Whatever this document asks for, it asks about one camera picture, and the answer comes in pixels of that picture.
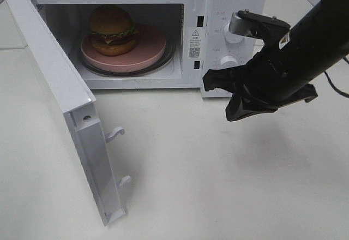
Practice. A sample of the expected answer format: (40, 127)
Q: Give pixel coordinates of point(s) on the white microwave door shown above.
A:
(75, 102)

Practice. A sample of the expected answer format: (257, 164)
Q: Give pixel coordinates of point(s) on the white warning label sticker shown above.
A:
(195, 42)

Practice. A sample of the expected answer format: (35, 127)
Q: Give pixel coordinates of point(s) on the white microwave oven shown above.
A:
(68, 22)

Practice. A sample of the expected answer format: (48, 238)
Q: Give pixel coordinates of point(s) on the pink round plate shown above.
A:
(150, 46)

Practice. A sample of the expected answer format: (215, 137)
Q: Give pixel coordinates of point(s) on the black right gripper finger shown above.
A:
(239, 108)
(230, 79)

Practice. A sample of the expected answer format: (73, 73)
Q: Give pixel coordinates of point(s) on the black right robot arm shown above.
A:
(322, 31)

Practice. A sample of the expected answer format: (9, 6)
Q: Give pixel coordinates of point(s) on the burger with lettuce and cheese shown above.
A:
(113, 32)

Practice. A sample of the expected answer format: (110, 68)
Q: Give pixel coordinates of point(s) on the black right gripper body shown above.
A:
(280, 77)

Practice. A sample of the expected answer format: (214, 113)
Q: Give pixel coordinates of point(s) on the white microwave knob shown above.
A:
(227, 62)
(230, 37)

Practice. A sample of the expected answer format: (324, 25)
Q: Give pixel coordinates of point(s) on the glass microwave turntable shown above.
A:
(163, 61)

